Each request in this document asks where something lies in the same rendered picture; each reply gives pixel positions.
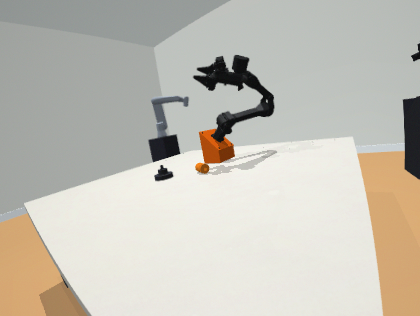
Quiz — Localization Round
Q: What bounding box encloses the orange tapered knob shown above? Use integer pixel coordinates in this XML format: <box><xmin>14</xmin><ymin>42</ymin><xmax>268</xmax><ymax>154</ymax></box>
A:
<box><xmin>195</xmin><ymin>163</ymin><xmax>209</xmax><ymax>174</ymax></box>

